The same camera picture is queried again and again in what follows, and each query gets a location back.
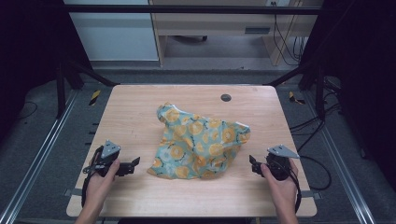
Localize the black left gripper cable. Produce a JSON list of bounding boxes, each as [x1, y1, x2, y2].
[[80, 170, 96, 209]]

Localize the white cabinet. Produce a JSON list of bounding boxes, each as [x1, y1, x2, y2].
[[63, 0, 161, 63]]

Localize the black hanging desk cables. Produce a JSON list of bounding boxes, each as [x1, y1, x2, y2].
[[270, 1, 307, 67]]

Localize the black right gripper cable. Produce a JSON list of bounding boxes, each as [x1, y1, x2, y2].
[[279, 159, 303, 215]]

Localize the person's left hand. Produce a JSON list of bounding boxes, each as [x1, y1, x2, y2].
[[85, 159, 121, 207]]

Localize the thin black floor cable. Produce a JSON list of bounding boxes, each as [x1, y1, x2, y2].
[[17, 100, 39, 121]]

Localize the teal cloth with orange print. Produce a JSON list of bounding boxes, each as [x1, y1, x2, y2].
[[146, 101, 252, 181]]

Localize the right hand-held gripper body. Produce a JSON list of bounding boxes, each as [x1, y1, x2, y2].
[[259, 144, 301, 182]]

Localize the yellow clamp at right edge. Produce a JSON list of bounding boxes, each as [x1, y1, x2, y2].
[[287, 91, 306, 105]]

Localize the black metal frame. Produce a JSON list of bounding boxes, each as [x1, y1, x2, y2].
[[54, 3, 328, 122]]

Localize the aluminium floor rail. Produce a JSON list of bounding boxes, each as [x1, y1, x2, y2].
[[304, 92, 377, 224], [0, 90, 79, 224]]

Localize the person's right hand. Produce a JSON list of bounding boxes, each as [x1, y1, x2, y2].
[[260, 158, 300, 214]]

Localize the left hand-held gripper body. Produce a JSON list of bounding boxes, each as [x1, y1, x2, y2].
[[82, 139, 135, 178]]

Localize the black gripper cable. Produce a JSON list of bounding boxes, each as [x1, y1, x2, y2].
[[80, 170, 96, 209], [279, 159, 303, 215]]

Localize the yellow black striped tape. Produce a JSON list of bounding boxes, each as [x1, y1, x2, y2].
[[89, 89, 103, 107]]

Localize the black floor cable bundle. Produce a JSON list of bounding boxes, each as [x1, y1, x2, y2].
[[288, 77, 344, 192]]

